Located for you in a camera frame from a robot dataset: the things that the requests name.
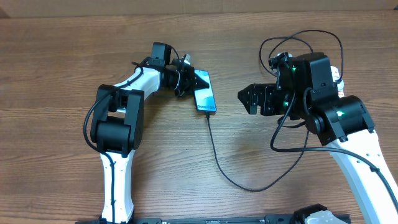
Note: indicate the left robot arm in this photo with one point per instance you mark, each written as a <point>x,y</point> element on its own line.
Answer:
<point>114,124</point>

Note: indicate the white power strip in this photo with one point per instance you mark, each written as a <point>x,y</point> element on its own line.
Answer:
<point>336,78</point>

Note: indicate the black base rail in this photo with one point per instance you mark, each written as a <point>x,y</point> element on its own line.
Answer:
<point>268,219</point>

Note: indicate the Samsung Galaxy smartphone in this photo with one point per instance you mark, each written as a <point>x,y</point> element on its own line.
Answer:
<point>206,93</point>

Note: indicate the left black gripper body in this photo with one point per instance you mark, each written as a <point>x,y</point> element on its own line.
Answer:
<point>183,81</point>

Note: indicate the cardboard wall panel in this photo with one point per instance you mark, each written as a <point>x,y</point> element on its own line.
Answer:
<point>78,8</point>

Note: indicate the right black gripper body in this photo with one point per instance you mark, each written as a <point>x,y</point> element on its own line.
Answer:
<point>273,102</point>

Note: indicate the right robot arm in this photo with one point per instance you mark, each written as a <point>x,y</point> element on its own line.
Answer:
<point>305,89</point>

